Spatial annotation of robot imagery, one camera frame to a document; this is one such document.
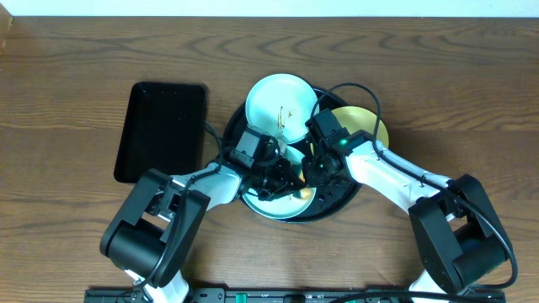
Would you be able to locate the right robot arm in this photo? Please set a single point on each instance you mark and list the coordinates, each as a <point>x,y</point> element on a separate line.
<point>459,235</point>

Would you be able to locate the black rectangular tray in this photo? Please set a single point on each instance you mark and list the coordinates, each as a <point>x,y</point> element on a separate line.
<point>163,129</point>

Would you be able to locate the yellow plate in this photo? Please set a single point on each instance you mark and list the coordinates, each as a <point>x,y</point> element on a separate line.
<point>356,118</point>

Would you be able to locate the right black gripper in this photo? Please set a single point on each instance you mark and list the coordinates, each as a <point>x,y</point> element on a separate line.
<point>313,177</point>

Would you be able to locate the light blue plate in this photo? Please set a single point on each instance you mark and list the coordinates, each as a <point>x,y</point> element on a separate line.
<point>281,104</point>
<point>281,209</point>

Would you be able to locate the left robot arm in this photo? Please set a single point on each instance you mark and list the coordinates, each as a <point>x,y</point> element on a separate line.
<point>152,232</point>

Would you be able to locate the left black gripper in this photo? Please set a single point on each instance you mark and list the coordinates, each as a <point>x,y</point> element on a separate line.
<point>279,180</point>

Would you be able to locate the black round tray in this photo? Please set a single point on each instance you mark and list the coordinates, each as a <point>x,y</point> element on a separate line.
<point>329,199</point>

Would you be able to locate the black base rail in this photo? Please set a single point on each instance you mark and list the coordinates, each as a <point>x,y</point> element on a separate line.
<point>220,295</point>

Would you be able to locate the green and yellow sponge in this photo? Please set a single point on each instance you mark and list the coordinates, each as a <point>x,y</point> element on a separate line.
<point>305,193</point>

